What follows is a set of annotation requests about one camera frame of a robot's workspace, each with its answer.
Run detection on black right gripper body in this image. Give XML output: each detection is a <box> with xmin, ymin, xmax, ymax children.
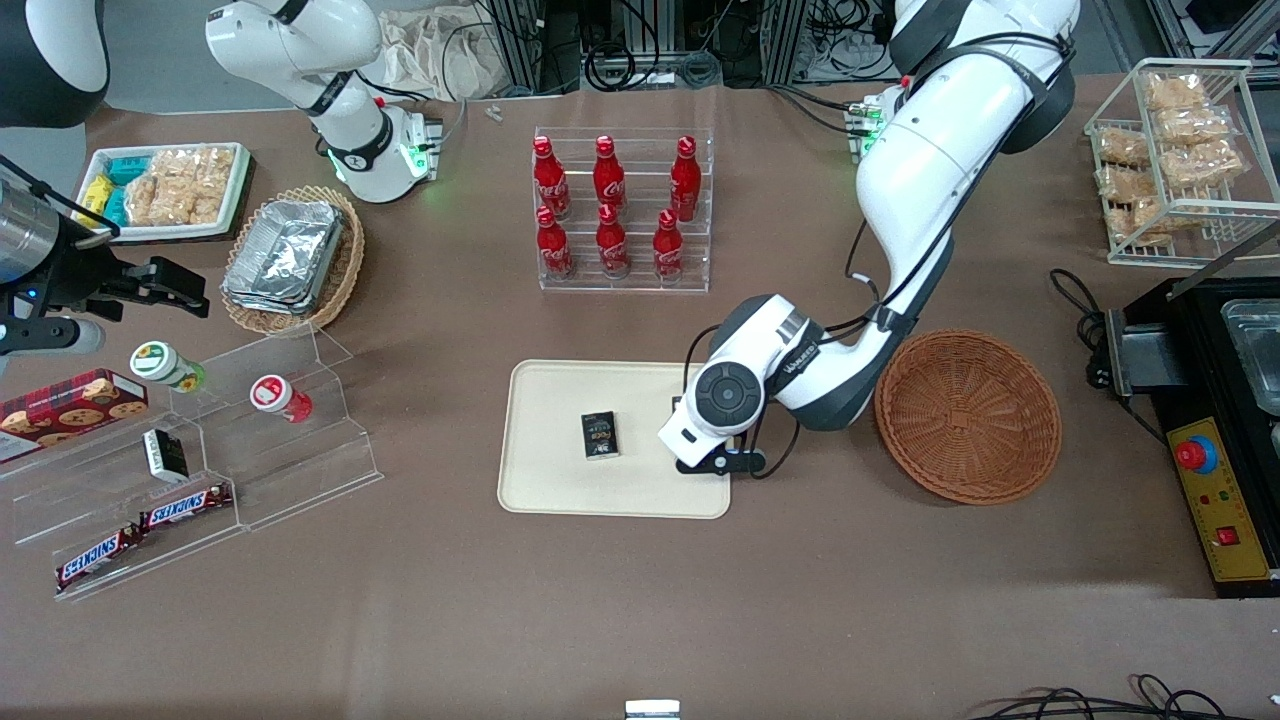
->
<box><xmin>0</xmin><ymin>215</ymin><xmax>151</xmax><ymax>323</ymax></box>

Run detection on yellow emergency stop box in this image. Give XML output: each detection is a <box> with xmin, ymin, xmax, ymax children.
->
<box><xmin>1169</xmin><ymin>417</ymin><xmax>1277</xmax><ymax>585</ymax></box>

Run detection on red cookie box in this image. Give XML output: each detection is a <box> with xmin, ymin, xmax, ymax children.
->
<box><xmin>0</xmin><ymin>368</ymin><xmax>150</xmax><ymax>464</ymax></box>

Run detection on green lid cup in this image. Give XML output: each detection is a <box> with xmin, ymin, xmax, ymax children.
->
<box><xmin>129</xmin><ymin>341</ymin><xmax>208</xmax><ymax>394</ymax></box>

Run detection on aluminium frame post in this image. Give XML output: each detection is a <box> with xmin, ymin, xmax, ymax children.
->
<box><xmin>763</xmin><ymin>0</ymin><xmax>813</xmax><ymax>87</ymax></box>
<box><xmin>488</xmin><ymin>0</ymin><xmax>563</xmax><ymax>93</ymax></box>

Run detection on red lid cup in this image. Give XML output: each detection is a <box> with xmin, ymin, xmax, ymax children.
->
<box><xmin>249</xmin><ymin>374</ymin><xmax>315</xmax><ymax>425</ymax></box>

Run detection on black counter appliance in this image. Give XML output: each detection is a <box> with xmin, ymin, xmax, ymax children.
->
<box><xmin>1104</xmin><ymin>220</ymin><xmax>1280</xmax><ymax>601</ymax></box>

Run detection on black appliance power cable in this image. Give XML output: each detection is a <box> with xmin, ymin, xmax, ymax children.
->
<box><xmin>1048</xmin><ymin>267</ymin><xmax>1171</xmax><ymax>446</ymax></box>

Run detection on small black card box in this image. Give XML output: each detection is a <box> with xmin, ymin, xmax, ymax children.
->
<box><xmin>580</xmin><ymin>411</ymin><xmax>622</xmax><ymax>461</ymax></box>

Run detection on coiled black background cables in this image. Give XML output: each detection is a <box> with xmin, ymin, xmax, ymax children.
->
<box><xmin>578</xmin><ymin>0</ymin><xmax>725</xmax><ymax>93</ymax></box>

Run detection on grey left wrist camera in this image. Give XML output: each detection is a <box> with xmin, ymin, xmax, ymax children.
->
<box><xmin>675</xmin><ymin>448</ymin><xmax>768</xmax><ymax>477</ymax></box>

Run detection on white wire basket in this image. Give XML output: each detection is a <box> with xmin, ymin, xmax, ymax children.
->
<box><xmin>1084</xmin><ymin>57</ymin><xmax>1280</xmax><ymax>269</ymax></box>

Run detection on light oval wicker basket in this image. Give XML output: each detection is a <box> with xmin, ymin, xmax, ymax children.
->
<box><xmin>220</xmin><ymin>185</ymin><xmax>366</xmax><ymax>337</ymax></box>

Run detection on red cola bottle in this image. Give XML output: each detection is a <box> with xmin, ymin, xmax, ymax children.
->
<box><xmin>533</xmin><ymin>137</ymin><xmax>572</xmax><ymax>221</ymax></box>
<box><xmin>595</xmin><ymin>204</ymin><xmax>632</xmax><ymax>278</ymax></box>
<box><xmin>535</xmin><ymin>206</ymin><xmax>577</xmax><ymax>281</ymax></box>
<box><xmin>593</xmin><ymin>136</ymin><xmax>629</xmax><ymax>215</ymax></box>
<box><xmin>652</xmin><ymin>209</ymin><xmax>687</xmax><ymax>283</ymax></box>
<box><xmin>669</xmin><ymin>136</ymin><xmax>703</xmax><ymax>223</ymax></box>

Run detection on black and white small box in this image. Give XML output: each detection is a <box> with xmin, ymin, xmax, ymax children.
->
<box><xmin>142</xmin><ymin>428</ymin><xmax>190</xmax><ymax>484</ymax></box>

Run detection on white rectangular snack tray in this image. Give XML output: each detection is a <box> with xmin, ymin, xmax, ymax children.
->
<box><xmin>74</xmin><ymin>142</ymin><xmax>253</xmax><ymax>245</ymax></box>

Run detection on clear acrylic step shelf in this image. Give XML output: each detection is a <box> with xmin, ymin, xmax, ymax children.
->
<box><xmin>0</xmin><ymin>325</ymin><xmax>385</xmax><ymax>604</ymax></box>

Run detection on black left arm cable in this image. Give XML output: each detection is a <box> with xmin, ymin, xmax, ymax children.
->
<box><xmin>683</xmin><ymin>28</ymin><xmax>1079</xmax><ymax>483</ymax></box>

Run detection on black floor cables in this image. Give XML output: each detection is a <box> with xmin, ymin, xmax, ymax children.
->
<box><xmin>972</xmin><ymin>674</ymin><xmax>1280</xmax><ymax>720</ymax></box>

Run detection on aluminium foil tray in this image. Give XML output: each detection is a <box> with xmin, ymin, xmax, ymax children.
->
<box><xmin>222</xmin><ymin>272</ymin><xmax>323</xmax><ymax>318</ymax></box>
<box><xmin>224</xmin><ymin>199</ymin><xmax>347</xmax><ymax>306</ymax></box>

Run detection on round brown wicker basket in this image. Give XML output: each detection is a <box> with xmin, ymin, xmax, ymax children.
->
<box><xmin>874</xmin><ymin>329</ymin><xmax>1064</xmax><ymax>506</ymax></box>

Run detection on clear rice cracker bag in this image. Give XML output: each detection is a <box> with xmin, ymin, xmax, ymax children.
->
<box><xmin>124</xmin><ymin>172</ymin><xmax>197</xmax><ymax>228</ymax></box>
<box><xmin>1160</xmin><ymin>139</ymin><xmax>1248</xmax><ymax>192</ymax></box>
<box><xmin>1154</xmin><ymin>104</ymin><xmax>1233</xmax><ymax>147</ymax></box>
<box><xmin>1143</xmin><ymin>73</ymin><xmax>1209</xmax><ymax>113</ymax></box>
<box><xmin>1097</xmin><ymin>165</ymin><xmax>1153</xmax><ymax>207</ymax></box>
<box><xmin>150</xmin><ymin>147</ymin><xmax>237</xmax><ymax>225</ymax></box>
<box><xmin>1095</xmin><ymin>127</ymin><xmax>1153</xmax><ymax>169</ymax></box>
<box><xmin>1128</xmin><ymin>194</ymin><xmax>1203</xmax><ymax>247</ymax></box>

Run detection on snickers chocolate bar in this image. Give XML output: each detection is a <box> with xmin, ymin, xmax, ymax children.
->
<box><xmin>138</xmin><ymin>483</ymin><xmax>235</xmax><ymax>532</ymax></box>
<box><xmin>55</xmin><ymin>525</ymin><xmax>145</xmax><ymax>592</ymax></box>

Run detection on clear acrylic bottle rack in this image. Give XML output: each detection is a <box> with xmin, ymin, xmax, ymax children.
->
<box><xmin>533</xmin><ymin>127</ymin><xmax>716</xmax><ymax>294</ymax></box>

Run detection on steel appliance pan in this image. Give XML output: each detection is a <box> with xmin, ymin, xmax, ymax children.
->
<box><xmin>1219</xmin><ymin>298</ymin><xmax>1280</xmax><ymax>417</ymax></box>

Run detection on beige cloth bag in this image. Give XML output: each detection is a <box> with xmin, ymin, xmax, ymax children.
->
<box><xmin>378</xmin><ymin>8</ymin><xmax>509</xmax><ymax>102</ymax></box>

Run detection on beige plastic tray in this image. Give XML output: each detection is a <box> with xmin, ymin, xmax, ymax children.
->
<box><xmin>497</xmin><ymin>359</ymin><xmax>733</xmax><ymax>520</ymax></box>

